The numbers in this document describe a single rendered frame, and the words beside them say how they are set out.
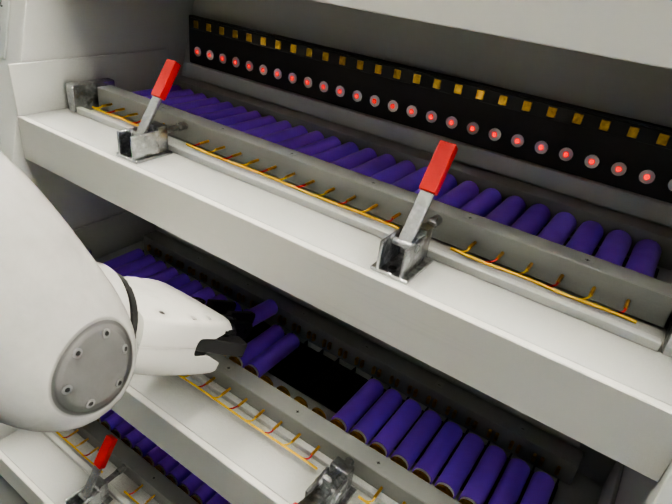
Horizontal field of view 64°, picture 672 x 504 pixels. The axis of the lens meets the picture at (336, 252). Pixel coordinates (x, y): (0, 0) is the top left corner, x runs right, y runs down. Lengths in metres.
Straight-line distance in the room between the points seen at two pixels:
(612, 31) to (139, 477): 0.62
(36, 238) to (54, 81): 0.40
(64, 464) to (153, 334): 0.38
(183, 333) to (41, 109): 0.32
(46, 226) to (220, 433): 0.29
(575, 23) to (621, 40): 0.02
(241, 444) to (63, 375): 0.25
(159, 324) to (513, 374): 0.24
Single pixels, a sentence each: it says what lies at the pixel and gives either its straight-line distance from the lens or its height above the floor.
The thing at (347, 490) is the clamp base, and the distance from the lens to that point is 0.47.
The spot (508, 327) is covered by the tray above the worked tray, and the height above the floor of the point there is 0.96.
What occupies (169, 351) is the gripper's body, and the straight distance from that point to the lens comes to 0.42.
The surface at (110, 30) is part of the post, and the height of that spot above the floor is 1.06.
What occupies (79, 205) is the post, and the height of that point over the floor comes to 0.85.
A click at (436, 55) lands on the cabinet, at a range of 0.55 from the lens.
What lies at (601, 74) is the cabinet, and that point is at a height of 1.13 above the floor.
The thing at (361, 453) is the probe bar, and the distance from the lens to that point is 0.46.
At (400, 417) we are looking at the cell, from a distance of 0.50.
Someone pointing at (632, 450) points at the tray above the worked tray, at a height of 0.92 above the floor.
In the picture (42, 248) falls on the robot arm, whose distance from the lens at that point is 0.25.
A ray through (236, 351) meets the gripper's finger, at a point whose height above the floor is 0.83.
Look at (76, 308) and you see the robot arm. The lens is 0.27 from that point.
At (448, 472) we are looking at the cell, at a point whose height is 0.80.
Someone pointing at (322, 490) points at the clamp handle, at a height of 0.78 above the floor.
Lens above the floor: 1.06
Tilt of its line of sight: 16 degrees down
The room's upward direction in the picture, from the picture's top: 15 degrees clockwise
